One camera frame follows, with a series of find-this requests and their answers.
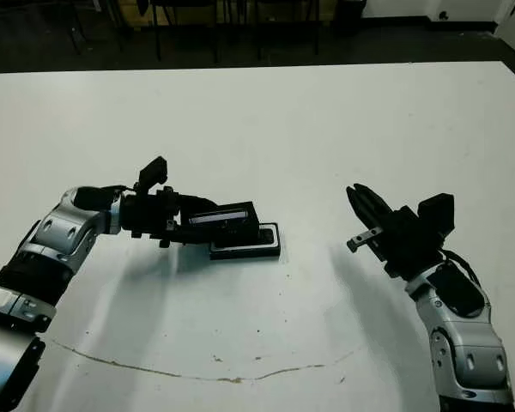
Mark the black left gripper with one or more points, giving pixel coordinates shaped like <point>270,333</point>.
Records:
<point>150,214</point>

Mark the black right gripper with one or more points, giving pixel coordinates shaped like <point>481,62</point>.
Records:
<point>407,249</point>

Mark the black box lid shiny print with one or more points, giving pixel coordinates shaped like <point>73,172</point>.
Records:
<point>240,225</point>

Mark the black box base white lining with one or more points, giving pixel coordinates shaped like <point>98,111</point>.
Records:
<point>249,253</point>

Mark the black waste bin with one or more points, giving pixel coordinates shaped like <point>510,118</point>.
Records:
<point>349,15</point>

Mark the black mesh chair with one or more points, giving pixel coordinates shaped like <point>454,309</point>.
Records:
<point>285,4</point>
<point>184,5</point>

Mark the grey chair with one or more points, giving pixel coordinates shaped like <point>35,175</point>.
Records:
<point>77,36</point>

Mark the black left wrist camera block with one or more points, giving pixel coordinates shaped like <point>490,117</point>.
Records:
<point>153,173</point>

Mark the black wrist camera block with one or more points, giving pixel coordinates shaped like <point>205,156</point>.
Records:
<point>153,173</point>
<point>435,216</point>

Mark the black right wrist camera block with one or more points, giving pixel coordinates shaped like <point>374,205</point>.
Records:
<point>435,216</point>

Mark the small black wall fitting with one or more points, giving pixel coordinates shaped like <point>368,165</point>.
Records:
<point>443,16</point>

